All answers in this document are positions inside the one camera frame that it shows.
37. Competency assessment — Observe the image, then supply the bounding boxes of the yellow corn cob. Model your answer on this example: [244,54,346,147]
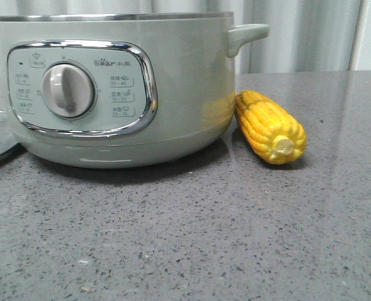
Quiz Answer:
[235,90,306,165]

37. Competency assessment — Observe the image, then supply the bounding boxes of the pale green electric cooking pot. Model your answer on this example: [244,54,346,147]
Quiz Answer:
[0,12,269,168]

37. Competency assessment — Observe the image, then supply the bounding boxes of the white pleated curtain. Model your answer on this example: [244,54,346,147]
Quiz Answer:
[0,1,371,73]

